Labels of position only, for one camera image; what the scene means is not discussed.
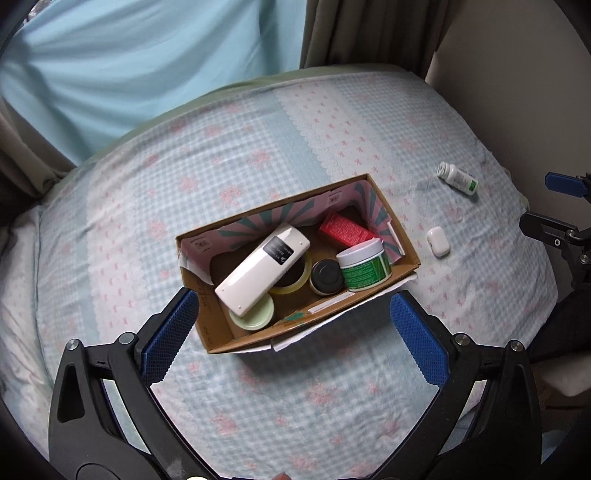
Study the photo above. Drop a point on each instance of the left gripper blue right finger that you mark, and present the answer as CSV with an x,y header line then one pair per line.
x,y
483,423

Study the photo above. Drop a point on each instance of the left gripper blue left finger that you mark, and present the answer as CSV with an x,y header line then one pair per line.
x,y
105,422

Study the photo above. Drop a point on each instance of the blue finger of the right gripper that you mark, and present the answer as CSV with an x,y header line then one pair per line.
x,y
575,186
553,232

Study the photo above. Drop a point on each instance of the white pill bottle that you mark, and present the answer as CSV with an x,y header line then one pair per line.
x,y
457,178

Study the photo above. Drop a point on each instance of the white earbuds case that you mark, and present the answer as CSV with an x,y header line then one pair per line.
x,y
438,242

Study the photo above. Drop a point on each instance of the green label white jar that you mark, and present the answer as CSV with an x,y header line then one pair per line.
x,y
365,265

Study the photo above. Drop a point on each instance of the pale green lid jar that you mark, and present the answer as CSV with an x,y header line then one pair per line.
x,y
258,317

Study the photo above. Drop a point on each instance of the red small box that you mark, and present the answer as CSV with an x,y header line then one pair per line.
x,y
343,232

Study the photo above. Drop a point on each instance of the black lid small jar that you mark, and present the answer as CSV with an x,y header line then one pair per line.
x,y
326,277

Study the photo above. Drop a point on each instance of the yellow tape roll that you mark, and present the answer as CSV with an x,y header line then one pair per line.
x,y
295,278

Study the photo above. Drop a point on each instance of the white remote control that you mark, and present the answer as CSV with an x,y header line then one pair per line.
x,y
261,269

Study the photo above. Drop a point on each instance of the pillow in floral case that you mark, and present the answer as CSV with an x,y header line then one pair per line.
x,y
25,385

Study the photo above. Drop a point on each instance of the cardboard box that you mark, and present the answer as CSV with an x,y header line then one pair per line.
x,y
208,254

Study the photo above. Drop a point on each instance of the green mattress cover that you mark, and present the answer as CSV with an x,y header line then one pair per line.
x,y
230,91

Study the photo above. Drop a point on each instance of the right brown curtain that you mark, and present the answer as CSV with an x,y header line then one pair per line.
x,y
404,33

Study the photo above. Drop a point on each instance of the brown curtain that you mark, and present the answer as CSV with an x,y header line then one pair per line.
x,y
29,162
404,33

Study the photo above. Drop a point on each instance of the left brown curtain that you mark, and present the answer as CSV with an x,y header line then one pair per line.
x,y
29,162

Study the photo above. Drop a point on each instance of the light blue hanging cloth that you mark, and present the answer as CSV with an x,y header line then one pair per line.
x,y
84,73

